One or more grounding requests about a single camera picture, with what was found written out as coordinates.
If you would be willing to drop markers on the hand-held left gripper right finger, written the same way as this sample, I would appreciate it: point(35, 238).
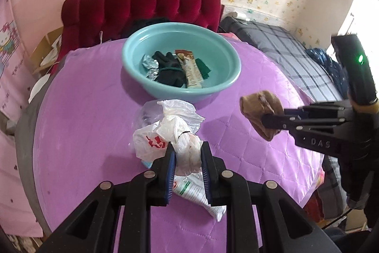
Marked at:
point(207, 176)

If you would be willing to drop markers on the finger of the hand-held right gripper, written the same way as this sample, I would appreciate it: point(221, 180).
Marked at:
point(284, 122)
point(319, 110)

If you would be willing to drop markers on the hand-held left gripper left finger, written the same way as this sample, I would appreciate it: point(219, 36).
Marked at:
point(170, 176)

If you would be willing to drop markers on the white snack packet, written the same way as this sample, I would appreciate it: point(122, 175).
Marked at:
point(192, 190)

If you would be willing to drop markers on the brown cloth pouch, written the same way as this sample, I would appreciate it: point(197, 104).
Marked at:
point(254, 104)

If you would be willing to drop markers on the white plastic bag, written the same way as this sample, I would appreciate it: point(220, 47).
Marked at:
point(174, 122)

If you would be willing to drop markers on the clear plastic bag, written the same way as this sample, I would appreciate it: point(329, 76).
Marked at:
point(148, 113)

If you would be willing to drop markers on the teal plastic basin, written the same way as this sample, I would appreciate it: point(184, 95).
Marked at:
point(219, 63)

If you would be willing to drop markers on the green scouring cloth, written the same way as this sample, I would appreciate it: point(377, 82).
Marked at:
point(204, 67)

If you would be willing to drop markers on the black glove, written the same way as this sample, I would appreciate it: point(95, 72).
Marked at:
point(168, 72)

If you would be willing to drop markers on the brown coffee sachet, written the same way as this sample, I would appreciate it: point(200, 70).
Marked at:
point(192, 72)

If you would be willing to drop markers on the silver foil wrapper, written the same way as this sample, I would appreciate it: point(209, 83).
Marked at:
point(149, 66)

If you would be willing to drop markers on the dark blue cloth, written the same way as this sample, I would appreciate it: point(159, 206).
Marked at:
point(325, 66)

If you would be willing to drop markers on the grey plaid bed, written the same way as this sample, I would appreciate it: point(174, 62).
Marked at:
point(266, 36)

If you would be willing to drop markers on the purple quilted cloth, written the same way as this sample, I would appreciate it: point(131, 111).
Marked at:
point(88, 122)

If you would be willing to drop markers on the bright window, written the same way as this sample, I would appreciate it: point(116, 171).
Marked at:
point(361, 10)

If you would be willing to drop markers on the white plate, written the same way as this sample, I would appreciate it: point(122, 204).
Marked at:
point(38, 88)

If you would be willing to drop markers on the red velvet sofa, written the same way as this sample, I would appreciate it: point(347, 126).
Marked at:
point(148, 4)

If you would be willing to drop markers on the cardboard box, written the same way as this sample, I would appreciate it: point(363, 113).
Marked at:
point(44, 48)

